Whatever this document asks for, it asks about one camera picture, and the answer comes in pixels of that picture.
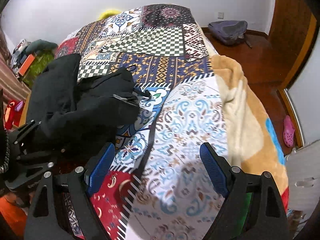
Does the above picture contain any black zip hoodie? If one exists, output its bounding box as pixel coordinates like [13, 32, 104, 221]
[26, 54, 140, 167]

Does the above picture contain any orange sleeve forearm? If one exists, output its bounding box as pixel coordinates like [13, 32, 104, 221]
[1, 197, 27, 238]

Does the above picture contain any red plush toy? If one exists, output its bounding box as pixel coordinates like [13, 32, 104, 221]
[4, 100, 25, 130]

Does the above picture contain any striped red curtain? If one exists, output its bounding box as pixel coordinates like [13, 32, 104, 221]
[0, 30, 31, 103]

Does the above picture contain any tan fleece blanket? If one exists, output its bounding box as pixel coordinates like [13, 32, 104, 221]
[210, 55, 289, 213]

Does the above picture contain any orange box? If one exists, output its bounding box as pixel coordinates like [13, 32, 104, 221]
[18, 54, 35, 76]

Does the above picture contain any green camouflage bag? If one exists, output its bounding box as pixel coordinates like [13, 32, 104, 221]
[22, 51, 54, 89]

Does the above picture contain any pink clog shoe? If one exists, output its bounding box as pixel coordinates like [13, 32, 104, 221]
[283, 115, 295, 147]

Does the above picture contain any dark green cushion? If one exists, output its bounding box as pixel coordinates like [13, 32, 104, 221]
[25, 39, 58, 56]

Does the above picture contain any patchwork patterned bedspread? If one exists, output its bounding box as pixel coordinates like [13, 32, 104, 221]
[56, 4, 228, 239]

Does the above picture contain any yellow hoop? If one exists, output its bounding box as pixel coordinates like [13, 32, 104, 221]
[98, 9, 121, 20]

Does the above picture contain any grey backpack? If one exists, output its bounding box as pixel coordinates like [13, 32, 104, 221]
[208, 20, 252, 48]

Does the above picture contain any brown wooden door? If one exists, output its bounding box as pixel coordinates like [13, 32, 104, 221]
[268, 0, 319, 90]

